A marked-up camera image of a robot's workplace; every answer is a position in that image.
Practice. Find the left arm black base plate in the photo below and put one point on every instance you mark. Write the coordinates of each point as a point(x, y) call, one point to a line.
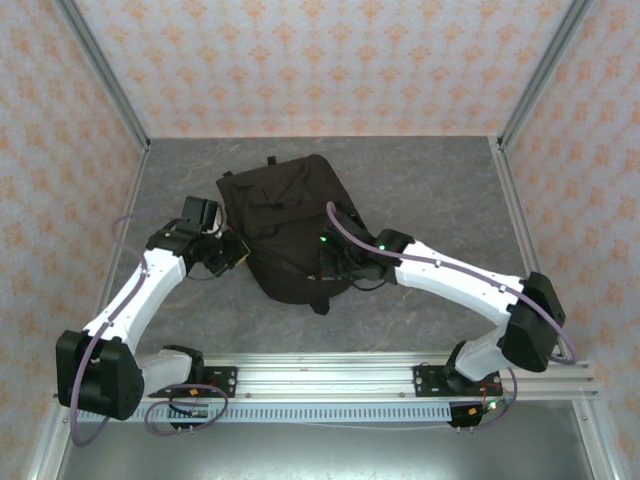
point(225, 382)

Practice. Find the grey metal sheet panel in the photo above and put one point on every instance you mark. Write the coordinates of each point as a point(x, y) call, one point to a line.
point(320, 455)

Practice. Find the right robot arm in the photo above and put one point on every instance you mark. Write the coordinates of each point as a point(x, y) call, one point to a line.
point(460, 280)

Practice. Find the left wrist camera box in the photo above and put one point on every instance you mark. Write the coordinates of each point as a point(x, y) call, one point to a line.
point(216, 220)

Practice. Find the black fabric backpack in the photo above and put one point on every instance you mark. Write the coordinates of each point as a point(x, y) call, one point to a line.
point(280, 210)

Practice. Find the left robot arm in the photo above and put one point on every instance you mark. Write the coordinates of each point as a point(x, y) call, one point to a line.
point(140, 300)

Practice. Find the aluminium table side rail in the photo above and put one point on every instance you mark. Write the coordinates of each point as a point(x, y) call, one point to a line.
point(131, 200)
point(515, 210)

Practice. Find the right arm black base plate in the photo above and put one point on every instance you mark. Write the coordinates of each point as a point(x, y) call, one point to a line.
point(427, 382)

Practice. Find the aluminium frame post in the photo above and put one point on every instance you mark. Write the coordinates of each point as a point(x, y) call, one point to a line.
point(100, 70)
point(545, 70)

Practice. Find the aluminium mounting rail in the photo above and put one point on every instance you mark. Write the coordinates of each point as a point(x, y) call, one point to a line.
point(325, 380)

